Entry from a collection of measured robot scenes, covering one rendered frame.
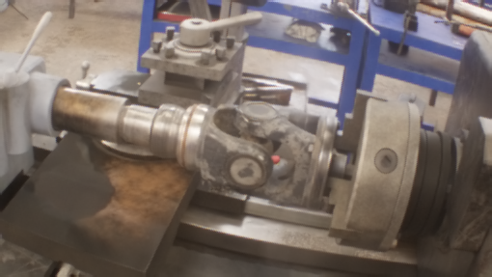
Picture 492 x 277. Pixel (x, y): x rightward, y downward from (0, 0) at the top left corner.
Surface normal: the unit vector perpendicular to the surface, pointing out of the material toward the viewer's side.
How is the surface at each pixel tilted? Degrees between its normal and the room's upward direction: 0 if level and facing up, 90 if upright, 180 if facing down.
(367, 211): 86
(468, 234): 90
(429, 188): 66
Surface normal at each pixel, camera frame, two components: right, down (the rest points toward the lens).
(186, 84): -0.23, 0.45
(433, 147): 0.06, -0.69
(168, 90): 0.12, -0.87
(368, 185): -0.14, 0.11
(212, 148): -0.51, 0.37
